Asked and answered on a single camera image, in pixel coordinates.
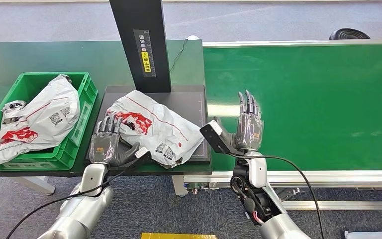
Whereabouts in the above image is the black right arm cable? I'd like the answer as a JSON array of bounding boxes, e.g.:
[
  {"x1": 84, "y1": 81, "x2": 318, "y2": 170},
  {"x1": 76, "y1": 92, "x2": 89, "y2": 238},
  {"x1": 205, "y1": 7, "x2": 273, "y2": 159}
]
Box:
[{"x1": 225, "y1": 152, "x2": 326, "y2": 239}]

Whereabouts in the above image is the white table leg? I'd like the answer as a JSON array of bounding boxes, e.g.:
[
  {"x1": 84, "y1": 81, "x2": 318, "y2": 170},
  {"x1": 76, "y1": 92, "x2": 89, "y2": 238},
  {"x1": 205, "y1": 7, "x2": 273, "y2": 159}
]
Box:
[{"x1": 7, "y1": 176, "x2": 56, "y2": 196}]

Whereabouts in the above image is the black scanner base plate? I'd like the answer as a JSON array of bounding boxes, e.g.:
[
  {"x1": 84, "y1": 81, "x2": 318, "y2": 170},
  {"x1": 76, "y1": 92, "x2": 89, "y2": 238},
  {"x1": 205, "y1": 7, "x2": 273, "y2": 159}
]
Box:
[{"x1": 85, "y1": 85, "x2": 212, "y2": 166}]

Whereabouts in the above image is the scale label with yellow sticker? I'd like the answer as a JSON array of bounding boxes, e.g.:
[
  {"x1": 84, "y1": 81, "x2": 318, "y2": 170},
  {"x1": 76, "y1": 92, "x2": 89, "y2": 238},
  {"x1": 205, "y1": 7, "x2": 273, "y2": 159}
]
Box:
[{"x1": 133, "y1": 29, "x2": 157, "y2": 79}]

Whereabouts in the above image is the small white black-print parcel bag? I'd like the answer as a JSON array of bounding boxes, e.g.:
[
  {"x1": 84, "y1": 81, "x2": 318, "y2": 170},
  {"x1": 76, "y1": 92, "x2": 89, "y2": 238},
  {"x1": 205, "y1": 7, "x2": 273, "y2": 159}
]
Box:
[{"x1": 1, "y1": 100, "x2": 27, "y2": 125}]

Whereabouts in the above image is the green conveyor belt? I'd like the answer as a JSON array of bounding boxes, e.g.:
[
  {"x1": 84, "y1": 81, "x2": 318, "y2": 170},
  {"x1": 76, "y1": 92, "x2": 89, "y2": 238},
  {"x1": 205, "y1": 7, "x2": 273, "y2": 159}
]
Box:
[{"x1": 203, "y1": 43, "x2": 382, "y2": 172}]

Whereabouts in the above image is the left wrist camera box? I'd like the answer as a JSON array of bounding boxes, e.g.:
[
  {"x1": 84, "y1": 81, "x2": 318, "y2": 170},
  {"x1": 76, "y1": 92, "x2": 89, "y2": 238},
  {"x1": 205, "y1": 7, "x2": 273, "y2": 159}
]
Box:
[{"x1": 109, "y1": 146, "x2": 152, "y2": 171}]

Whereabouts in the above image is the aluminium conveyor frame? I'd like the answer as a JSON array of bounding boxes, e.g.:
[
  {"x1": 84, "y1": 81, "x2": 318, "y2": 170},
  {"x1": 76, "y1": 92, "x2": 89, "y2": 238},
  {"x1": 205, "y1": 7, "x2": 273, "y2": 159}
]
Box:
[{"x1": 172, "y1": 39, "x2": 382, "y2": 212}]

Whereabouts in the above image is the dark green table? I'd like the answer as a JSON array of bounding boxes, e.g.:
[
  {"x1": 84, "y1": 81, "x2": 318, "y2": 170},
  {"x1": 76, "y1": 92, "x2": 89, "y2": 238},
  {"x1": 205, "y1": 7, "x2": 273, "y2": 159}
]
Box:
[{"x1": 0, "y1": 39, "x2": 213, "y2": 178}]

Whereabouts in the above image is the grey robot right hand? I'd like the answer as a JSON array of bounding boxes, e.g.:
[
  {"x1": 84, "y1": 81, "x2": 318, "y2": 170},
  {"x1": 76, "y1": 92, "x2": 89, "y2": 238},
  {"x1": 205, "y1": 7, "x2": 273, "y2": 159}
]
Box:
[{"x1": 213, "y1": 89, "x2": 265, "y2": 152}]

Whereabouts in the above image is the black ribbed round object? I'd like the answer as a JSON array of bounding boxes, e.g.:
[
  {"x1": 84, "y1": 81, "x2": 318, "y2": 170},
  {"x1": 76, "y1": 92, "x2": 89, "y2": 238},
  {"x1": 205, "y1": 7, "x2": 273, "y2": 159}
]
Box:
[{"x1": 328, "y1": 28, "x2": 372, "y2": 40}]

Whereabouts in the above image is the large white red-print parcel bag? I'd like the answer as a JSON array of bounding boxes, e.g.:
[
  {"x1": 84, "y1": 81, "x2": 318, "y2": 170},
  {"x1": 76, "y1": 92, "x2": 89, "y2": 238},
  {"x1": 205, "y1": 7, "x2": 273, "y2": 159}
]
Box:
[{"x1": 0, "y1": 74, "x2": 81, "y2": 172}]

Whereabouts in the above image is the thin black scanner cable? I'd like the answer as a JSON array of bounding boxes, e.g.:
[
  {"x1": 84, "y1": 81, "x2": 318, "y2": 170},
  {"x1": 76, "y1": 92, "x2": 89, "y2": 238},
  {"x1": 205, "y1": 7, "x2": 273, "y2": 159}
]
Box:
[{"x1": 169, "y1": 38, "x2": 189, "y2": 74}]

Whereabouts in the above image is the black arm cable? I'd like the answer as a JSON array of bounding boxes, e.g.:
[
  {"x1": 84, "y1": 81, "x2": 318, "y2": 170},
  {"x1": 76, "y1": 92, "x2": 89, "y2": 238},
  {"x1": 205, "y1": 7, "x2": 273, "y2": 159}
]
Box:
[
  {"x1": 225, "y1": 152, "x2": 326, "y2": 239},
  {"x1": 5, "y1": 166, "x2": 131, "y2": 239}
]

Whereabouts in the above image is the white parcel with red mark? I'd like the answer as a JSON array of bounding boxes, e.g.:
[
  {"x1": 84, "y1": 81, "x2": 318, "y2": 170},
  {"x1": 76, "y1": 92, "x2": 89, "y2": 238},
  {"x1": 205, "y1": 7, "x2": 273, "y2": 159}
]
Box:
[{"x1": 344, "y1": 216, "x2": 382, "y2": 239}]

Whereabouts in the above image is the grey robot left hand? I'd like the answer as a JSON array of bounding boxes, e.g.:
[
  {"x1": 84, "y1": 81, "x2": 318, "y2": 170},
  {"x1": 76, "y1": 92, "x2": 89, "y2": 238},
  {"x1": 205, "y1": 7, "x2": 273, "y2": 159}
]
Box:
[{"x1": 89, "y1": 113, "x2": 142, "y2": 167}]

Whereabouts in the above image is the black scanner column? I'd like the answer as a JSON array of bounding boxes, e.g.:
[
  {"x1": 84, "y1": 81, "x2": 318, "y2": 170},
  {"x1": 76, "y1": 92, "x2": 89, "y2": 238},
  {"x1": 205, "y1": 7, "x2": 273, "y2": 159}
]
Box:
[{"x1": 108, "y1": 0, "x2": 172, "y2": 94}]

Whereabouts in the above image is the green plastic crate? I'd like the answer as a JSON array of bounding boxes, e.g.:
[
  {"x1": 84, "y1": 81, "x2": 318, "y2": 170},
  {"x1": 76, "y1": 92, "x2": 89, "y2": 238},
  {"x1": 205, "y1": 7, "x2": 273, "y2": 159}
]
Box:
[{"x1": 0, "y1": 71, "x2": 98, "y2": 172}]

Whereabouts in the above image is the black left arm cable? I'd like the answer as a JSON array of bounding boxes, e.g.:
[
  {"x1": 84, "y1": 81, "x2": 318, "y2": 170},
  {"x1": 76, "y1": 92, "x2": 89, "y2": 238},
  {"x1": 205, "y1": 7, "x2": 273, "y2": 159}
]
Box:
[{"x1": 5, "y1": 166, "x2": 131, "y2": 239}]

